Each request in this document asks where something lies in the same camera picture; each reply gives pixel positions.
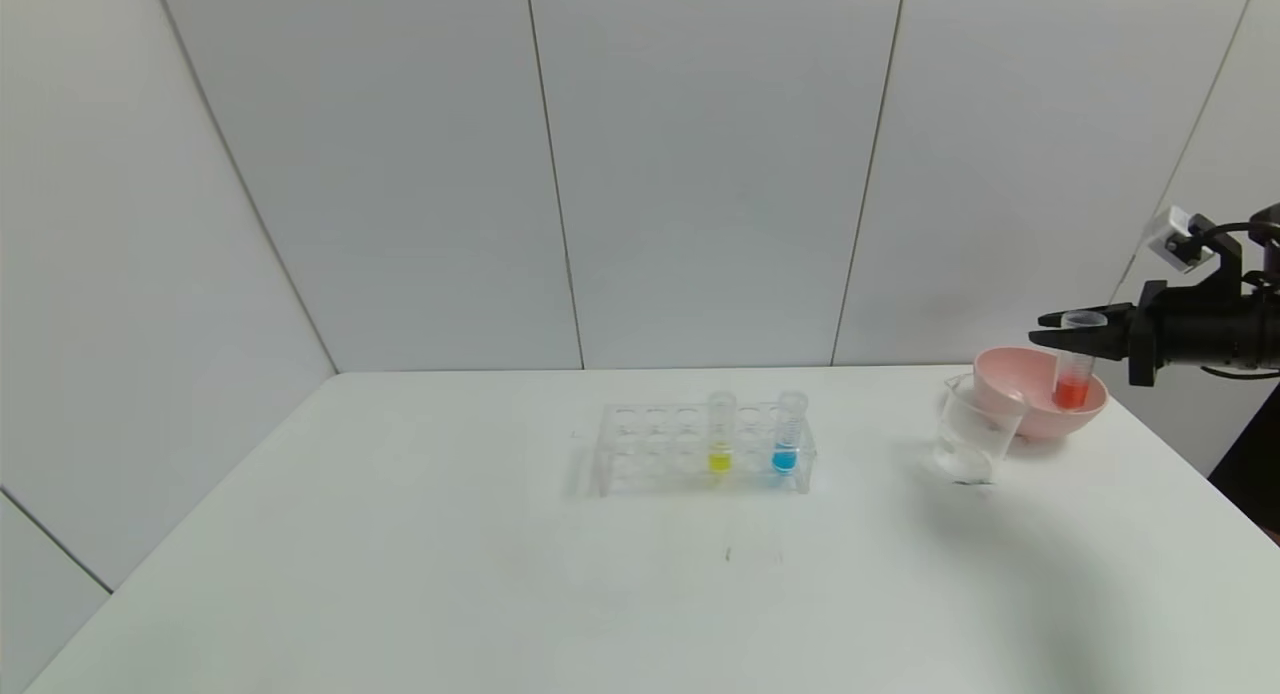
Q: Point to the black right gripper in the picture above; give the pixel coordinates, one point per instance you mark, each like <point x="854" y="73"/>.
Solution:
<point x="1146" y="334"/>

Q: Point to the test tube with red pigment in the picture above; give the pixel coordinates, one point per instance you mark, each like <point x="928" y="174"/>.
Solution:
<point x="1072" y="392"/>

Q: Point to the test tube with blue pigment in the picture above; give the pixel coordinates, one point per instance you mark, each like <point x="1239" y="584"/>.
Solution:
<point x="785" y="461"/>

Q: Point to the test tube with yellow pigment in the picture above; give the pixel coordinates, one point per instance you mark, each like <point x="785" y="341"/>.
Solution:
<point x="720" y="462"/>

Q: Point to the clear acrylic test tube rack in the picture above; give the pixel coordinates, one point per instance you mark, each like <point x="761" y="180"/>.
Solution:
<point x="660" y="444"/>

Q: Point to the pink plastic bowl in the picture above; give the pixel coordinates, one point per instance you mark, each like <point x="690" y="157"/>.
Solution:
<point x="1020" y="409"/>

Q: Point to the clear glass beaker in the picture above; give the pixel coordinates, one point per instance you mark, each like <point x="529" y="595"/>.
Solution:
<point x="975" y="444"/>

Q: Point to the black background object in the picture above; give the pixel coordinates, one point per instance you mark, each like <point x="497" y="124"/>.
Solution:
<point x="1250" y="464"/>

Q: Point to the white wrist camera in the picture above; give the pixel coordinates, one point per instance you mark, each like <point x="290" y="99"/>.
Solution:
<point x="1172" y="236"/>

